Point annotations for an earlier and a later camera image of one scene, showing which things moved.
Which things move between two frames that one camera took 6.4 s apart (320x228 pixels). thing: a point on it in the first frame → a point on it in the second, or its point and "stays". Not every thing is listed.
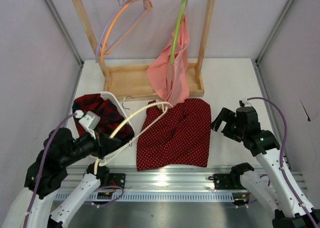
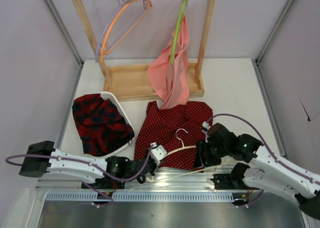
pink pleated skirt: [171, 81] stays
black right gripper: [228, 125] → [200, 155]
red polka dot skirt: [179, 134] stays
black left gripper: [101, 145] → [151, 163]
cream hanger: [98, 163] → [181, 147]
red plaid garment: [111, 118] stays
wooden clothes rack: [130, 80] stays
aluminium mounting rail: [216, 178] stays
